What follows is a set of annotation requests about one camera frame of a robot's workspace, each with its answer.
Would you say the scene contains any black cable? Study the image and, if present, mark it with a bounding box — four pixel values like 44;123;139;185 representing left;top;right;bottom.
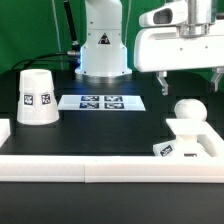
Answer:
11;52;81;71

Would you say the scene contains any white front fence wall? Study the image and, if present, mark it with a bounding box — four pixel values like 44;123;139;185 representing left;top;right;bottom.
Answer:
0;155;224;183

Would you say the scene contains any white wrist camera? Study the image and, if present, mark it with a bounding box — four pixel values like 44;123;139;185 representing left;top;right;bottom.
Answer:
139;0;188;27

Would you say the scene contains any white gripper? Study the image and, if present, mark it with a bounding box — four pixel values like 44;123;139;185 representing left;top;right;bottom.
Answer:
134;25;224;96

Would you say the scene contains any white lamp shade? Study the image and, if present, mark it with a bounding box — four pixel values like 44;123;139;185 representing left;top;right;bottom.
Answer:
17;69;59;125

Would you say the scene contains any white left fence wall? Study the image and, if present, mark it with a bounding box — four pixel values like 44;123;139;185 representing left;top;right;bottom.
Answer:
0;119;11;148

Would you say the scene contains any white fence wall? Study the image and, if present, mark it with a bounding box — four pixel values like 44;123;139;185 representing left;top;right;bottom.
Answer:
0;155;224;183
0;119;11;148
198;122;224;158

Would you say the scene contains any white lamp bulb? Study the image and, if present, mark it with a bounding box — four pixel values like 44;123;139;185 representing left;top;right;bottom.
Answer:
174;99;207;121

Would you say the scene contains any white marker sheet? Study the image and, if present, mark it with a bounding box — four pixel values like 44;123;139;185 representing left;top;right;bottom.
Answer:
58;95;145;111

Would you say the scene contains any white right fence wall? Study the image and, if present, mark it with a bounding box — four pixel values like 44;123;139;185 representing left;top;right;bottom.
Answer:
198;122;224;158

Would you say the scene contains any white lamp base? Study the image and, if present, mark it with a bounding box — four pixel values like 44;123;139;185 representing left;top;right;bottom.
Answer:
153;119;210;158

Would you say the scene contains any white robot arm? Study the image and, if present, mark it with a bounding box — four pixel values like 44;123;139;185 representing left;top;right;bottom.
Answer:
76;0;224;95

